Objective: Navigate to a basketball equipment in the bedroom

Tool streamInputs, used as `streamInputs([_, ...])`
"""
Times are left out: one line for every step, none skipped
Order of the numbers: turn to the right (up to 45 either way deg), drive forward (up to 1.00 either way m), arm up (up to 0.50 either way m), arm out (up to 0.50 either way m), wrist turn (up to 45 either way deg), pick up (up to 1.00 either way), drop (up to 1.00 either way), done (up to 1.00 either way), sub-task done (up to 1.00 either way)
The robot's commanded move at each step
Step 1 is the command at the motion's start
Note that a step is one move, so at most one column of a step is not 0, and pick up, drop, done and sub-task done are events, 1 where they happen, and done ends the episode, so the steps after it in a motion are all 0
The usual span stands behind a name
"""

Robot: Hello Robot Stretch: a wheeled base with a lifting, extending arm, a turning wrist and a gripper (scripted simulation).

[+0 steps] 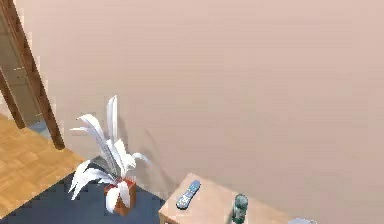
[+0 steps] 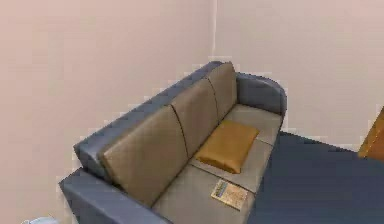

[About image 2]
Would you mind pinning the tan newspaper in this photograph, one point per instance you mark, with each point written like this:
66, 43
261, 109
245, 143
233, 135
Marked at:
230, 194

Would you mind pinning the mustard yellow pillow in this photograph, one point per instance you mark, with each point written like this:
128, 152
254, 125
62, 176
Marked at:
228, 146

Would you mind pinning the grey and tan sofa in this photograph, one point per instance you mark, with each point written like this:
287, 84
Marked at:
146, 156

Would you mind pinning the pale white object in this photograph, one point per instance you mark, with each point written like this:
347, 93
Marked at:
40, 221

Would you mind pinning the brown wooden furniture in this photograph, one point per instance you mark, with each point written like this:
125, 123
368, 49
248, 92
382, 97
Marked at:
375, 140

